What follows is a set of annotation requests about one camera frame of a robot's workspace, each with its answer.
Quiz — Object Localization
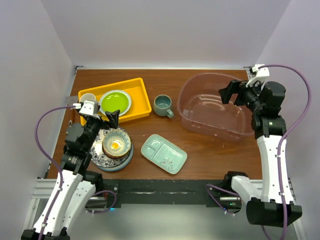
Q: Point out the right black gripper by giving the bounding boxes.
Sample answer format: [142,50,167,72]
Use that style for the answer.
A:
[218,77,264,113]

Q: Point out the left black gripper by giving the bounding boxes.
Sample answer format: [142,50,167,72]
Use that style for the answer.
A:
[84,109,119,152]

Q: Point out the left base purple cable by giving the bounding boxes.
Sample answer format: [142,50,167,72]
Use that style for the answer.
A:
[85,190,118,215]

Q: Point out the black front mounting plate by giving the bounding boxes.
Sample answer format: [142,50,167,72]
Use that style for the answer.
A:
[98,179,242,210]

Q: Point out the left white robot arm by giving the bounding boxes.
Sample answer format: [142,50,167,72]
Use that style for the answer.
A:
[21,110,120,240]

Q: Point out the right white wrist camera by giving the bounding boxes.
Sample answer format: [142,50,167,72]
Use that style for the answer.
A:
[245,64,270,88]

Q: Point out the teal speckled ceramic mug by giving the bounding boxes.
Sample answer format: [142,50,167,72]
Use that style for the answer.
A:
[153,94,174,118]

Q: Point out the metal scraper wooden handle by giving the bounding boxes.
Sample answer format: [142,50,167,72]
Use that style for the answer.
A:
[65,95,79,127]

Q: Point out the red patterned black-rimmed bowl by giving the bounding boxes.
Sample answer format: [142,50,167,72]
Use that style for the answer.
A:
[102,142,131,159]

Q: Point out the light-blue bottom plate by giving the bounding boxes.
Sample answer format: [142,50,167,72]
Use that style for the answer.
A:
[97,149,134,172]

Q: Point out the green plate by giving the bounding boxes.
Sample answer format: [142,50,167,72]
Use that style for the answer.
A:
[101,92,129,113]

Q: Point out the clear pink plastic bin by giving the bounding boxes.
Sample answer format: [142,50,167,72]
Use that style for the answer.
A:
[177,72,254,142]

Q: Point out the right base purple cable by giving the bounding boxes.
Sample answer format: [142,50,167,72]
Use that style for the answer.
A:
[205,183,241,216]

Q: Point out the light-teal divided rectangular dish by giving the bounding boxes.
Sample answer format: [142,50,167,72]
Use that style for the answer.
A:
[140,134,188,175]

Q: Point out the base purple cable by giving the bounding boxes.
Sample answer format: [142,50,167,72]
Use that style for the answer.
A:
[205,183,241,216]
[85,190,118,215]

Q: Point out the yellow plastic tray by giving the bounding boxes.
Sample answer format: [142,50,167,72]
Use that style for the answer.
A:
[78,77,152,123]

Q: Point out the light-blue scalloped plate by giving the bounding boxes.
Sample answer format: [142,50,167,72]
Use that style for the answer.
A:
[98,90,132,116]

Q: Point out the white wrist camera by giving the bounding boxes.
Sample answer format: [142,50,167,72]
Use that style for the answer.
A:
[79,100,99,116]
[245,64,270,88]

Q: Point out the yellow-blue patterned bowl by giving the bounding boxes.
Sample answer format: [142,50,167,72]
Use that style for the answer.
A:
[102,129,131,159]

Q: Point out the white light-blue mug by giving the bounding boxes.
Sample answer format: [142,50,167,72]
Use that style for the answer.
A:
[79,92,96,103]

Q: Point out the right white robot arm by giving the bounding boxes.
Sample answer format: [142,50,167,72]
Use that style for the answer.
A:
[218,80,302,227]

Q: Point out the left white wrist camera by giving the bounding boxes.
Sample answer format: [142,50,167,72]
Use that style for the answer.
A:
[79,100,99,116]

